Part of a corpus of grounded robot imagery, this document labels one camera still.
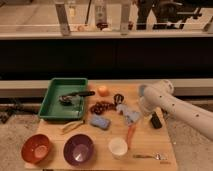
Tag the white cup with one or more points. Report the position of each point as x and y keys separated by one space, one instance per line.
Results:
x=118 y=147

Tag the orange red bowl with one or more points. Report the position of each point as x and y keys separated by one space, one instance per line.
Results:
x=36 y=148

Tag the orange fruit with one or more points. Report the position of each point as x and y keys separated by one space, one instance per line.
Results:
x=103 y=91

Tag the black remote block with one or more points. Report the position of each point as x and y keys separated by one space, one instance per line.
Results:
x=155 y=121

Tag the yellow banana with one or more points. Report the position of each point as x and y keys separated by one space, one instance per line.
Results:
x=71 y=126

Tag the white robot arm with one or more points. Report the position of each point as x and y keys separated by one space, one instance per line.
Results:
x=160 y=94

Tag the blue sponge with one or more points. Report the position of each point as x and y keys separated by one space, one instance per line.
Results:
x=100 y=122

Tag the light blue towel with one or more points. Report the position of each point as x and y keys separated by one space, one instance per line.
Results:
x=130 y=115

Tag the blue cup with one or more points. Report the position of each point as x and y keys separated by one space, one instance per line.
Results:
x=141 y=90

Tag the purple bowl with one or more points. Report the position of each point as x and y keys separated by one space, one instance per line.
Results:
x=78 y=149

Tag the black handled can opener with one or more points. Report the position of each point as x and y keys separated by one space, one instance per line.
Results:
x=67 y=99

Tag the dark red grape bunch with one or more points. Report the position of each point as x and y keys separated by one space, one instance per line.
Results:
x=102 y=106

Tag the silver spoon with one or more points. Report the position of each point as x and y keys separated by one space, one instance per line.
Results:
x=156 y=156

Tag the orange carrot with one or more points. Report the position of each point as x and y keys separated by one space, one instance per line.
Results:
x=130 y=133

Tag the green plastic tray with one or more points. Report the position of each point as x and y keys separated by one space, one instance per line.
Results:
x=52 y=110

